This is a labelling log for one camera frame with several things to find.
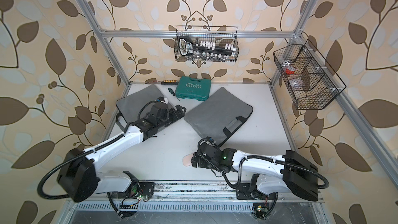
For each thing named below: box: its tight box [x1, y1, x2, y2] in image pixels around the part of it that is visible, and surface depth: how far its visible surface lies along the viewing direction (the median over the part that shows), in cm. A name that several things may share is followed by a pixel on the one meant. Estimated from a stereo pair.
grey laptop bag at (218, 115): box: [183, 87, 254, 147], surface depth 100 cm
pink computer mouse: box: [182, 152, 193, 167], surface depth 86 cm
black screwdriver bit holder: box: [161, 79, 179, 85], surface depth 122 cm
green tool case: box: [175, 76, 212, 102], surface depth 114 cm
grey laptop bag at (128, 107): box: [115, 84, 177, 124], surface depth 107 cm
